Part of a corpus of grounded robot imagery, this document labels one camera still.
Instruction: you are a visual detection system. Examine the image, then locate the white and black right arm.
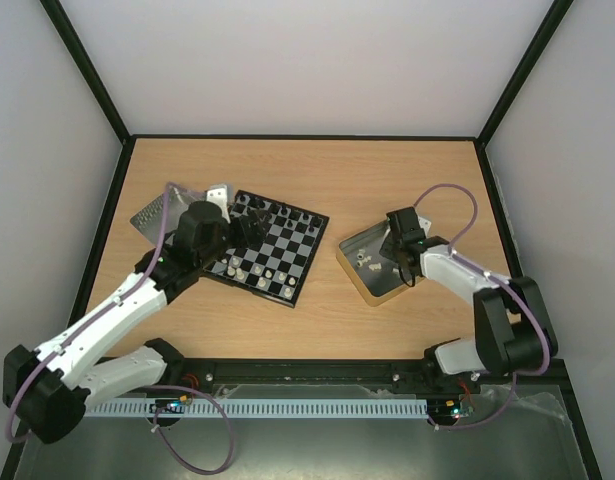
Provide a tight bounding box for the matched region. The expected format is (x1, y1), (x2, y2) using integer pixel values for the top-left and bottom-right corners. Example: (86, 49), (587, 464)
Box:
(380, 233), (558, 392)

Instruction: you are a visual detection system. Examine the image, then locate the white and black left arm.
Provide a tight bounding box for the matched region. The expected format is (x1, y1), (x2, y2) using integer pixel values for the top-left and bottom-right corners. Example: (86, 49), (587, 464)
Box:
(2, 198), (268, 444)

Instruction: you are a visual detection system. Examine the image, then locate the black chess pieces row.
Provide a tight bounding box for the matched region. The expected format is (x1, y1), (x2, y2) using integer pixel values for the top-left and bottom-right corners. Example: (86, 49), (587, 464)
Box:
(231, 190), (329, 234)

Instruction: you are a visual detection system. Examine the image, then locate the right circuit board with LED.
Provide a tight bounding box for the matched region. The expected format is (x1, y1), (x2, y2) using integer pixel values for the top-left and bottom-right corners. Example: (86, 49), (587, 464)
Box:
(429, 397), (475, 421)

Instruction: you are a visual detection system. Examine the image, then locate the circuit board with led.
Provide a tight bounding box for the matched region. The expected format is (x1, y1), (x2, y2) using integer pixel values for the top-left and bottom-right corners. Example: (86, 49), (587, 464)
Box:
(429, 397), (475, 421)
(150, 395), (194, 415)

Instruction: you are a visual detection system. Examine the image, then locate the left circuit board with LED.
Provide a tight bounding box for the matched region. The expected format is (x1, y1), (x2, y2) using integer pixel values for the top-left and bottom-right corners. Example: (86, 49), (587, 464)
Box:
(150, 395), (194, 415)

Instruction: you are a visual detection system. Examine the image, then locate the gold rimmed metal tin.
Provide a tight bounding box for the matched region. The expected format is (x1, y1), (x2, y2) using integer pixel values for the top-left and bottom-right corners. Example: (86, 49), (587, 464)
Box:
(336, 220), (408, 307)

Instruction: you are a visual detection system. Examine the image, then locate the black and silver chessboard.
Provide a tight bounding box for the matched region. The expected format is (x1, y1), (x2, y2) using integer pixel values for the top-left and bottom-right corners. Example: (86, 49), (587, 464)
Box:
(206, 220), (329, 308)

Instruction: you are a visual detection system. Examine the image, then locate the silver textured metal tray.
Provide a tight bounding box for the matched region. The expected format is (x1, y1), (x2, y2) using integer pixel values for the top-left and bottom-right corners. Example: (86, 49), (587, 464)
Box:
(129, 183), (205, 245)

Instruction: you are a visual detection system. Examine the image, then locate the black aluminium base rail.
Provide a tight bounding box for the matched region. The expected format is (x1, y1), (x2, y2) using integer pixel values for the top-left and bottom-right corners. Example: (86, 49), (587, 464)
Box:
(86, 355), (568, 396)

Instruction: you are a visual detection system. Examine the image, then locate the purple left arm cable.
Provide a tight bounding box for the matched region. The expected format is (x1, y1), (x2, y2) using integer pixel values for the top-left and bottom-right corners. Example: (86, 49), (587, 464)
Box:
(4, 180), (236, 476)

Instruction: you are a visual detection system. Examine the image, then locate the light blue slotted cable duct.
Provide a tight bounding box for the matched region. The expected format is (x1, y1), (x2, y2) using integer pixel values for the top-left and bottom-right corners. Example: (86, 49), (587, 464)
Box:
(86, 398), (428, 419)

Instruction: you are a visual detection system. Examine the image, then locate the black cage frame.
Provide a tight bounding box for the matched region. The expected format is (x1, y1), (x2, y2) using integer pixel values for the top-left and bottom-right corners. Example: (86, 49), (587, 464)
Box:
(0, 0), (604, 480)

